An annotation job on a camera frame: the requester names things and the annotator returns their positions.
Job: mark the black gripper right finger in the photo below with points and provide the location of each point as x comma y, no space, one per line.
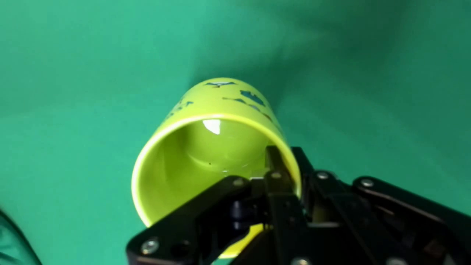
373,215

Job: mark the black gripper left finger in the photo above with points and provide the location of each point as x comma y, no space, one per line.
207,220

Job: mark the yellow mug with dark print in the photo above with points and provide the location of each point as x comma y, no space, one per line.
197,147

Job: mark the green cloth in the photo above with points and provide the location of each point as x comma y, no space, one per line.
74,97

